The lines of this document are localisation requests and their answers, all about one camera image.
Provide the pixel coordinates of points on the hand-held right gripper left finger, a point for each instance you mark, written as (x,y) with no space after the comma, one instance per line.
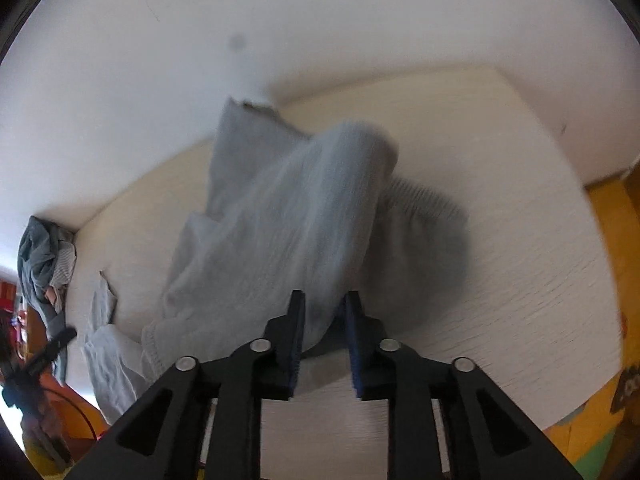
(296,350)

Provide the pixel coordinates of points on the grey striped cloth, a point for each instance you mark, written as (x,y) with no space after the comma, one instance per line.
(62,265)

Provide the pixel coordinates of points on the colourful foam floor mat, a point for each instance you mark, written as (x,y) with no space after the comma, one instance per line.
(615,240)

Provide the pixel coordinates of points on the blue grey crumpled garment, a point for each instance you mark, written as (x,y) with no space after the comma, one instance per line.
(37,250)

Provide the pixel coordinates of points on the grey pants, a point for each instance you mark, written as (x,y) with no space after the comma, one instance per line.
(280,220)

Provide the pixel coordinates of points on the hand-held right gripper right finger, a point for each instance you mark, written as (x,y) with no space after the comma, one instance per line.
(352,350)

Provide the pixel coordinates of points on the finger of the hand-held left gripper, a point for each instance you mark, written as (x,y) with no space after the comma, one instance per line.
(52,347)

